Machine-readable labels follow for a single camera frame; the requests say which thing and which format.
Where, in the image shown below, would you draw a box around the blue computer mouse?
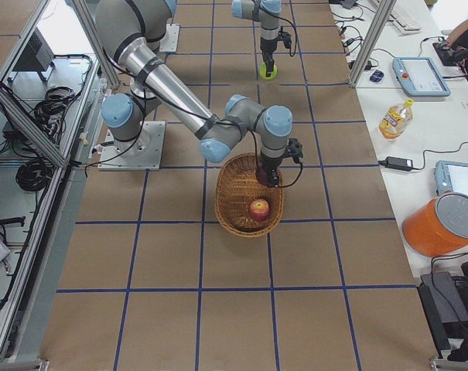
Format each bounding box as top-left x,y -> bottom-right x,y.
369,70 -> 384,83

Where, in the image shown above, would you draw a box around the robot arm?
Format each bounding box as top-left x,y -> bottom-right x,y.
95,1 -> 303,187
231,0 -> 292,80

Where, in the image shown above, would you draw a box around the coiled black cables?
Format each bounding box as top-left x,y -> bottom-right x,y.
15,158 -> 55,192

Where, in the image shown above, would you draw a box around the dark purple apple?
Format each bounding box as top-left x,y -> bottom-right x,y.
256,166 -> 269,186

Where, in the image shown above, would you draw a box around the white keyboard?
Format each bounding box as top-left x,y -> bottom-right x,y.
389,2 -> 422,35

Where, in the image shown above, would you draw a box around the grey electronics box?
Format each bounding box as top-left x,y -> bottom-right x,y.
12,28 -> 54,82

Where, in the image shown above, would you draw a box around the front aluminium frame post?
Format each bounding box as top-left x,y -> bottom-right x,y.
348,0 -> 396,88

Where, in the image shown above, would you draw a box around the green apple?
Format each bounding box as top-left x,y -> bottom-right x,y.
259,63 -> 278,80

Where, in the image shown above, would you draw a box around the right teach pendant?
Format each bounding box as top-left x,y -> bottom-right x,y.
392,57 -> 451,97

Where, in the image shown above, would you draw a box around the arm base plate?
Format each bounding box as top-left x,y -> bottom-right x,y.
159,23 -> 180,53
97,121 -> 166,171

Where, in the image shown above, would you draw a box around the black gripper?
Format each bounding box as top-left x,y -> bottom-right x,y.
256,138 -> 303,188
261,26 -> 292,77

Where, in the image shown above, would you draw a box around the orange bucket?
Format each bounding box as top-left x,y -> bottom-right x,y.
401,192 -> 468,257

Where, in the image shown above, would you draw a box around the black power brick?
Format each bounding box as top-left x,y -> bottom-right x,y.
378,156 -> 414,172

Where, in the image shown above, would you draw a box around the yellow drink bottle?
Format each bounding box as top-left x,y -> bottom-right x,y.
378,99 -> 414,139

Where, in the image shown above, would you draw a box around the red apple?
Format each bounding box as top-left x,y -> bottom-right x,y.
248,199 -> 270,222

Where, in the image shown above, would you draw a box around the teach pendant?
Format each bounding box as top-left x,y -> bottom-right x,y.
434,161 -> 468,196
392,57 -> 451,97

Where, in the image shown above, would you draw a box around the wicker basket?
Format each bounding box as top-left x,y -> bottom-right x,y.
214,153 -> 284,238

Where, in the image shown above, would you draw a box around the person's hand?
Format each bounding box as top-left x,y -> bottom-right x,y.
446,32 -> 459,48

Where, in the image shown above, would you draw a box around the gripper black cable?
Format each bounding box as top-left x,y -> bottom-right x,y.
202,115 -> 305,189
256,0 -> 299,59

